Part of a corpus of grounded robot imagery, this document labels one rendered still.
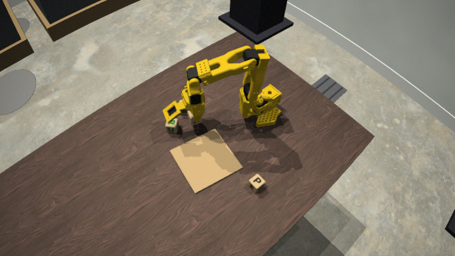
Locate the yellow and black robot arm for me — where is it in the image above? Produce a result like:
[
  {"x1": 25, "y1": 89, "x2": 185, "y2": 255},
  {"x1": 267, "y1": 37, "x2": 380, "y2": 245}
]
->
[{"x1": 184, "y1": 45, "x2": 281, "y2": 128}]

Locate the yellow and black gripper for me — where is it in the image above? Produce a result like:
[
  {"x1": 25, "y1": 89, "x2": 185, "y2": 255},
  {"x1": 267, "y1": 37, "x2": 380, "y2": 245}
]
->
[{"x1": 163, "y1": 89, "x2": 205, "y2": 123}]

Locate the beige flat mat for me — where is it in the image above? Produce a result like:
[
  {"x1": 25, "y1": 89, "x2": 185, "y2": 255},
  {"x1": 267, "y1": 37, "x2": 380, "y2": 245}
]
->
[{"x1": 170, "y1": 129, "x2": 243, "y2": 194}]

